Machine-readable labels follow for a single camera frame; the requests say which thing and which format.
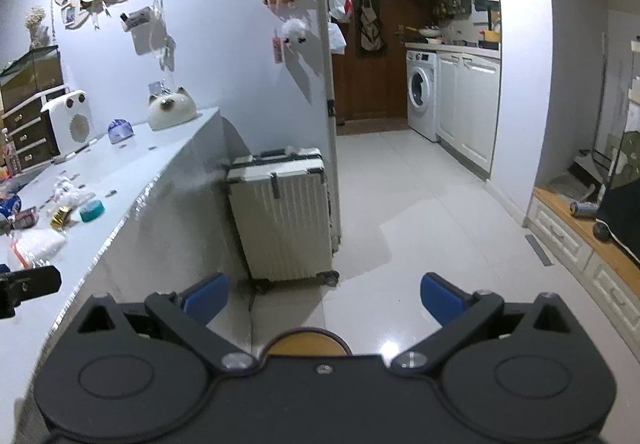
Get black drawer cabinet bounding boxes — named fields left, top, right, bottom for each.
left=2, top=85, right=68, bottom=172

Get white kitchen cabinets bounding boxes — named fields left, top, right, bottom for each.
left=436, top=52, right=501, bottom=173

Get white cat-shaped ceramic lamp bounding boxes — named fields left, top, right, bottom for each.
left=148, top=86, right=198, bottom=132

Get white portable heater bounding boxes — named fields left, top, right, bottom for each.
left=41, top=89, right=96, bottom=159

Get white ribbed suitcase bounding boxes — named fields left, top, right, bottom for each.
left=226, top=147, right=340, bottom=288

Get teal round lid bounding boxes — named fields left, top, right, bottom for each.
left=79, top=199, right=105, bottom=223

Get gold foil wrapper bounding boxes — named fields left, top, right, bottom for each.
left=50, top=205, right=74, bottom=230

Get dried flower bouquet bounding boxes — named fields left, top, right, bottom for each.
left=25, top=6, right=50, bottom=49

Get dark red cigarette pack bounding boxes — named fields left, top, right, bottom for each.
left=11, top=208, right=38, bottom=230

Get white fluffy sheep wall toy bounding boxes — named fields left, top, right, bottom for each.
left=282, top=18, right=308, bottom=44

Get blue tissue pack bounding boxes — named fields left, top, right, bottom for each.
left=107, top=119, right=134, bottom=145

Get clear plastic bag with tissue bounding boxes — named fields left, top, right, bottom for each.
left=8, top=227, right=66, bottom=271

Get white plastic bag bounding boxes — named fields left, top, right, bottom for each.
left=53, top=176, right=96, bottom=209

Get crushed blue soda can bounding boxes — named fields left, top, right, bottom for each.
left=0, top=193, right=22, bottom=219

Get glass fish tank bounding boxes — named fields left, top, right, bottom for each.
left=1, top=46, right=64, bottom=112

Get white front-load washing machine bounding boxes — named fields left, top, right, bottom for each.
left=406, top=49, right=438, bottom=143

